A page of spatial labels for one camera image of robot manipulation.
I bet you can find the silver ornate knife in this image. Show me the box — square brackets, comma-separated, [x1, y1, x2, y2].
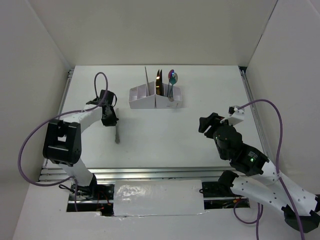
[115, 108, 120, 145]

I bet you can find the gold knife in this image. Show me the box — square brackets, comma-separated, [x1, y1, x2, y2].
[155, 69, 163, 96]

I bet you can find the iridescent rainbow spoon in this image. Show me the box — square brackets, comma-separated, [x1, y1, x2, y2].
[167, 69, 175, 97]

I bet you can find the black knife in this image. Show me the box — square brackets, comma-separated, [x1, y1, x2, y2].
[159, 69, 164, 96]

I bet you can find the teal spoon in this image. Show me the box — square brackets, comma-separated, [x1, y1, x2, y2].
[168, 76, 177, 99]

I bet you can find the silver ornate spoon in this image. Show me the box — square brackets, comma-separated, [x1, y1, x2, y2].
[172, 72, 178, 84]

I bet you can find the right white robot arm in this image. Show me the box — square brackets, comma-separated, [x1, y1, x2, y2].
[198, 111, 320, 233]

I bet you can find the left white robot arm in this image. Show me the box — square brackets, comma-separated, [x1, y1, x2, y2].
[42, 90, 119, 200]

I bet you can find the white left utensil organizer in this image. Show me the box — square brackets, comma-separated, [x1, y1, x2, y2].
[128, 81, 156, 109]

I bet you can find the white utensil organizer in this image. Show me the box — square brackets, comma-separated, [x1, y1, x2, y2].
[128, 81, 156, 109]
[155, 83, 183, 109]

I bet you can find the white right utensil organizer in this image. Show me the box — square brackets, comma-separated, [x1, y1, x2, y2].
[155, 83, 183, 109]

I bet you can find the white cover plate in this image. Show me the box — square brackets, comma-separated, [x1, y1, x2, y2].
[113, 179, 205, 217]

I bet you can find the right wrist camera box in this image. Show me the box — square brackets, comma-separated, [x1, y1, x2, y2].
[220, 105, 245, 126]

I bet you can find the aluminium right rail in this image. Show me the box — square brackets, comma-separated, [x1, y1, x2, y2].
[239, 66, 283, 177]

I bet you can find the aluminium rail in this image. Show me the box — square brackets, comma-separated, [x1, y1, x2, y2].
[39, 163, 251, 181]
[239, 66, 283, 177]

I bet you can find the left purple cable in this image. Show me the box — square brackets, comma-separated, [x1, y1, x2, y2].
[18, 72, 110, 212]

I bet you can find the purple cable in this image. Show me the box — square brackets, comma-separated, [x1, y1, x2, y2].
[233, 99, 305, 240]
[18, 72, 110, 212]

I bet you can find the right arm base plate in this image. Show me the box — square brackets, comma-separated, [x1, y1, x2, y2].
[199, 170, 240, 198]

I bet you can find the aluminium front rail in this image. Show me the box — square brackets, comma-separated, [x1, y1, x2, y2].
[39, 163, 251, 181]

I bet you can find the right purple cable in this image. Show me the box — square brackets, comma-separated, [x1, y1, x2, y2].
[233, 99, 305, 240]

